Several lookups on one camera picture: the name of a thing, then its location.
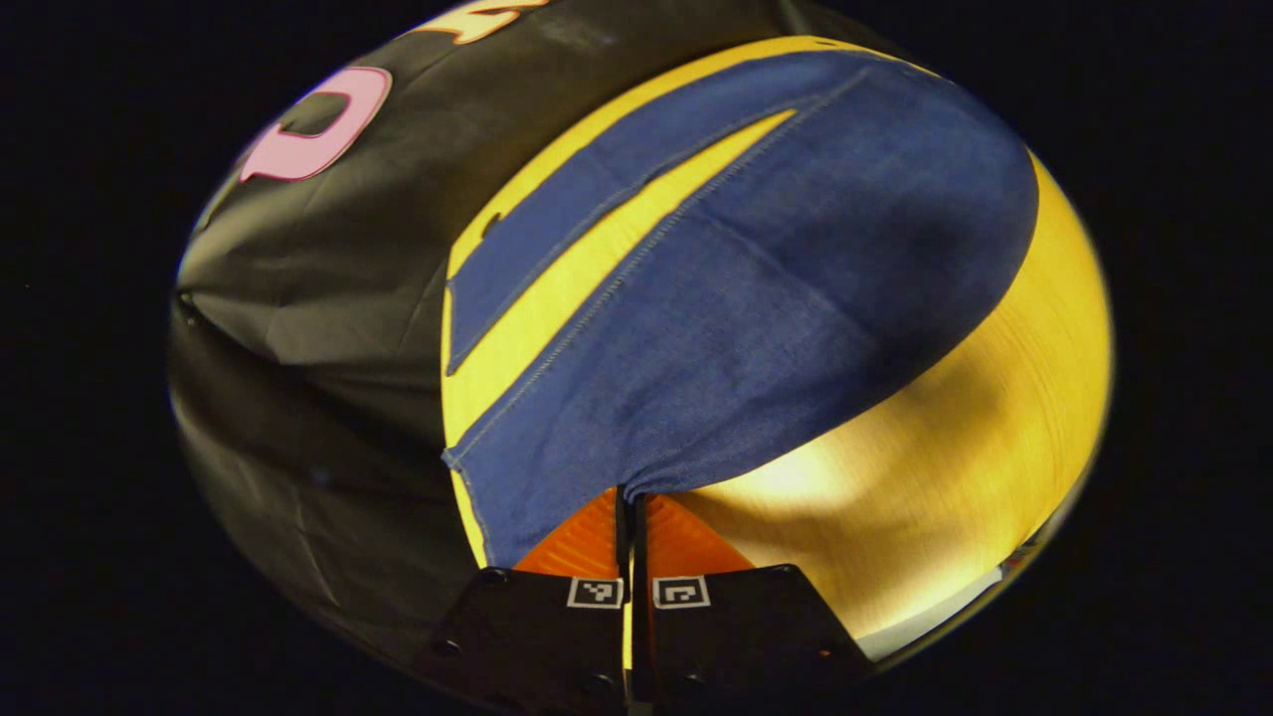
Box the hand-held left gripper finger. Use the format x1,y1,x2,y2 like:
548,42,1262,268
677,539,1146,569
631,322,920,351
412,484,634,713
633,491,878,713

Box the blue jeans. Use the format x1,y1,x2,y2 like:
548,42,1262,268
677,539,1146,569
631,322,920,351
441,50,1041,571

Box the black backdrop cloth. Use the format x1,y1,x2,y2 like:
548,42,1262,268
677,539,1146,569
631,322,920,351
167,0,802,669

